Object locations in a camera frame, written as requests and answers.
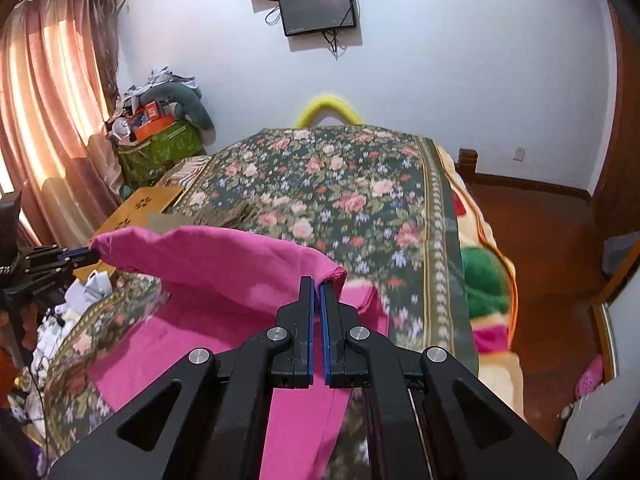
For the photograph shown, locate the pink pants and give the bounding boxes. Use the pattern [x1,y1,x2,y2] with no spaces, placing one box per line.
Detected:
[89,226,391,480]

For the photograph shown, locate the dark floral blanket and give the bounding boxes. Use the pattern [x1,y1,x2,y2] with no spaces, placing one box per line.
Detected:
[37,127,481,480]

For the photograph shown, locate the white crumpled clothes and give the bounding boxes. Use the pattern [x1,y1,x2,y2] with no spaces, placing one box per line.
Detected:
[30,270,121,361]

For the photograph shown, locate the green storage bag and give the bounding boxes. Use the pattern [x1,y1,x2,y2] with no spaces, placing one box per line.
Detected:
[117,117,207,186]

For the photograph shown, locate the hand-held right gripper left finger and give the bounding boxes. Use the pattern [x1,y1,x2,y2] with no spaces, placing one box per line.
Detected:
[47,276,317,480]

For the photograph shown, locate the striped cloth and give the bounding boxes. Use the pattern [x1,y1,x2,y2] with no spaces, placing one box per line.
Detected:
[159,156,213,196]

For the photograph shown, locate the white box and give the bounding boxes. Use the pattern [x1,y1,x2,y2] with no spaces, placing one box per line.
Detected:
[557,380,628,466]

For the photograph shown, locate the wooden framed panel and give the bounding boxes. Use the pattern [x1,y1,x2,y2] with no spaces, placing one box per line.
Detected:
[590,240,640,386]

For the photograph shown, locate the pink slipper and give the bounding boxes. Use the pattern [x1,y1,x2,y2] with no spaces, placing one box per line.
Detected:
[575,355,605,397]

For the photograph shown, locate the orange box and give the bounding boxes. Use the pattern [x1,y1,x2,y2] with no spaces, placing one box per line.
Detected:
[134,116,176,142]

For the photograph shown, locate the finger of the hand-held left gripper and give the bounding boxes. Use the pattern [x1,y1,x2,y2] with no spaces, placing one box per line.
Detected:
[52,259,101,275]
[54,246,101,261]

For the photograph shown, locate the grey pillow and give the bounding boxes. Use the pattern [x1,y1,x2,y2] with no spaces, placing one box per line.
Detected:
[137,81,213,131]

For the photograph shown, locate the pink curtain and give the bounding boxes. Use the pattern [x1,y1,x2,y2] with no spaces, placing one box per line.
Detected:
[0,0,121,246]

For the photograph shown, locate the small black wall monitor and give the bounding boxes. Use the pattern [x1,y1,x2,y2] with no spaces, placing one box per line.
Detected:
[277,0,358,37]

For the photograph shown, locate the wooden lap desk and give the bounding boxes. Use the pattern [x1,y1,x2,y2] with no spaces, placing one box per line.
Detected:
[72,186,185,281]

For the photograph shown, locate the colourful blanket under bedspread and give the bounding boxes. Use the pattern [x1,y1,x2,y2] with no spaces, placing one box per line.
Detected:
[432,142,526,421]

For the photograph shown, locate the brown patterned curtain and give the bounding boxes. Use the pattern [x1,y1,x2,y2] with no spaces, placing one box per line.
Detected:
[90,0,123,121]

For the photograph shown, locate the yellow foam tube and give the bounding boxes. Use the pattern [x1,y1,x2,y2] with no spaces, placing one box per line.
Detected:
[295,94,362,129]

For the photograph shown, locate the wooden bed post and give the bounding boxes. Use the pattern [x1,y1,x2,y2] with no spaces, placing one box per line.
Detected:
[457,147,479,183]

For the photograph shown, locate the pile of grey clothes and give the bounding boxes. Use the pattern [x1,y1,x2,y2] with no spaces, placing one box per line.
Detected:
[127,66,198,97]

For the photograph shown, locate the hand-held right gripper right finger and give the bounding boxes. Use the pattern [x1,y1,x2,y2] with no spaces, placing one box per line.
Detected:
[320,282,591,480]

